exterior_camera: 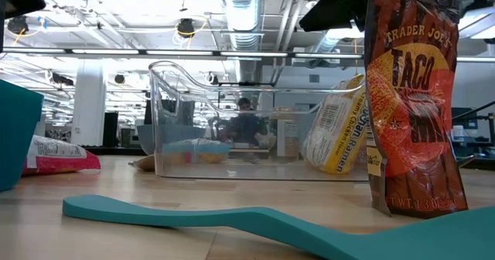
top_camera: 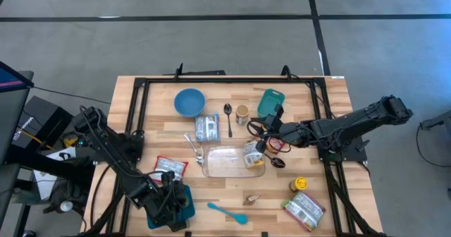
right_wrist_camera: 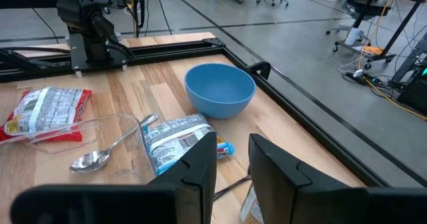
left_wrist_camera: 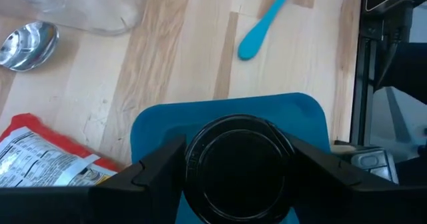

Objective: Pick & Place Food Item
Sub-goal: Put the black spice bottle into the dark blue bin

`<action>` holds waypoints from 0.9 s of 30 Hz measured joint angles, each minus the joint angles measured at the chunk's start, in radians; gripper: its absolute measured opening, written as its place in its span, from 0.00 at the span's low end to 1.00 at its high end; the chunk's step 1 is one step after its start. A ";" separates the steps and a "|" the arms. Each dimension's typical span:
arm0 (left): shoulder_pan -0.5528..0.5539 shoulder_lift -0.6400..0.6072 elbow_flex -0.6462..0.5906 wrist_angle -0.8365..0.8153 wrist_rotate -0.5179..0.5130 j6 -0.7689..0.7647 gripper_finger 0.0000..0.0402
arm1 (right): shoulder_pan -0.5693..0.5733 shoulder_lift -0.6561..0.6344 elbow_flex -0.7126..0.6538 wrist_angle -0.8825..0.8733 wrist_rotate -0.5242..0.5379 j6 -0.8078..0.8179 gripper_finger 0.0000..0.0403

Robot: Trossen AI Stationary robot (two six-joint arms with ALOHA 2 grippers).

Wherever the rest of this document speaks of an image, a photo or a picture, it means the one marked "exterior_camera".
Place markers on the black cabinet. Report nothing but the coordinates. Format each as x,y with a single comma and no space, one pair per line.
110,130

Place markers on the clear plastic bin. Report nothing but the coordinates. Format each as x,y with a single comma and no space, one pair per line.
251,173

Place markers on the teal flat lid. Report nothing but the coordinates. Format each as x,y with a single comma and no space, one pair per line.
270,221

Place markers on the yellow chicken ramen packet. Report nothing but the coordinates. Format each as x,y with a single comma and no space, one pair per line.
340,136

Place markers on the Trader Joe's taco seasoning packet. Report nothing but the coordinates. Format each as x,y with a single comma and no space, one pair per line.
414,97

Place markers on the teal rectangular tray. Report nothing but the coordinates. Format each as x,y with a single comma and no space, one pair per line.
19,136

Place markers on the white bottle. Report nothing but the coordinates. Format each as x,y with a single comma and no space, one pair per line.
458,134

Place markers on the blue ramen packet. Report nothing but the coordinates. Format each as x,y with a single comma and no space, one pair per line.
193,151

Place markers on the dark background monitor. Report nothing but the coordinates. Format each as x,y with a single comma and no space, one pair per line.
464,117

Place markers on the silver ventilation duct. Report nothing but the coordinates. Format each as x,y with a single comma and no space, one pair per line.
332,43
243,16

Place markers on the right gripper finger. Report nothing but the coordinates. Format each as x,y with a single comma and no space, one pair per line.
336,8

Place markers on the blue bowl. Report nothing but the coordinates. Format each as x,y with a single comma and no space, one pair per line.
146,138

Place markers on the black ceiling-mounted device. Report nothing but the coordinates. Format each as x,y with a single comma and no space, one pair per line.
17,24
186,28

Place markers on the red Maruchan ramen packet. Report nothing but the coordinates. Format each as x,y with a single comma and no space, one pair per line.
54,151

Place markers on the person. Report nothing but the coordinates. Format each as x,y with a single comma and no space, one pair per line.
245,128

